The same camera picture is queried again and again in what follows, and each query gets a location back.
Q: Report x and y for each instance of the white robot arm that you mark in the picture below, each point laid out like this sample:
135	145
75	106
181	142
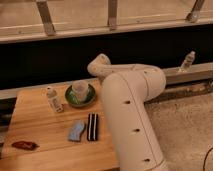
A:
124	90

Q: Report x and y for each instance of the green ceramic bowl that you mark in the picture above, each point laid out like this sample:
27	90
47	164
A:
72	99

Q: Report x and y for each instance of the translucent plastic cup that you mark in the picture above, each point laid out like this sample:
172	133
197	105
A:
80	89

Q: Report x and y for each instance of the black white striped eraser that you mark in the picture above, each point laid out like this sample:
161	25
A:
92	127

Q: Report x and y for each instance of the small white bottle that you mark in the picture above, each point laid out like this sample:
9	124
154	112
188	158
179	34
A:
53	99

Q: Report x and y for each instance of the wooden table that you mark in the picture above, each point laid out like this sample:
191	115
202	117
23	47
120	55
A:
34	120

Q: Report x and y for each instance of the clear bottle on ledge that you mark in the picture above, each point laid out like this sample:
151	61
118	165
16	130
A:
188	61

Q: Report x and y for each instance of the dark red wrapper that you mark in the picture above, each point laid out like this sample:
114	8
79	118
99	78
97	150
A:
25	145

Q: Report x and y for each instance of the middle metal railing post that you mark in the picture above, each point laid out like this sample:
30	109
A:
112	14

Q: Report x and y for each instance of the metal railing post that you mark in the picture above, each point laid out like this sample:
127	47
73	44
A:
112	14
193	15
45	17

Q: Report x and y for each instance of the left metal railing post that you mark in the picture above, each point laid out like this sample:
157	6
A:
45	17

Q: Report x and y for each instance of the right metal railing post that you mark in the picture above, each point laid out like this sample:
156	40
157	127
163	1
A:
193	15

